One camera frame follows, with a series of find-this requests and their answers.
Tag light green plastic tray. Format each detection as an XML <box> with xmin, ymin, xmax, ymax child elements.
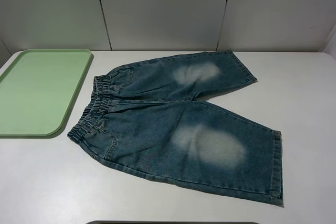
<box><xmin>1</xmin><ymin>49</ymin><xmax>92</xmax><ymax>137</ymax></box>

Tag children's blue denim shorts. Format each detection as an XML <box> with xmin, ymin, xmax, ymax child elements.
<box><xmin>68</xmin><ymin>50</ymin><xmax>284</xmax><ymax>206</ymax></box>

